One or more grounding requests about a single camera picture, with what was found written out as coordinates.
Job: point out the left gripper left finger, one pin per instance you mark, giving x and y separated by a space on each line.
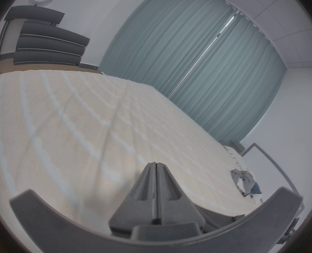
140 207

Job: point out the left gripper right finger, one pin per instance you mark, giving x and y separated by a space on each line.
174 207

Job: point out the pile of clothes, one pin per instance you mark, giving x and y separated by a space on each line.
245 180

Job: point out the bed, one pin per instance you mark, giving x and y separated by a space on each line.
79 128

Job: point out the white printed pillow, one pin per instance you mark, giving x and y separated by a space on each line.
236 158

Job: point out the grey bedside table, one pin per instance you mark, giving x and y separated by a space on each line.
235 145

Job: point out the blue-green curtain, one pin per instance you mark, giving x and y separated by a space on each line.
166 35
237 83

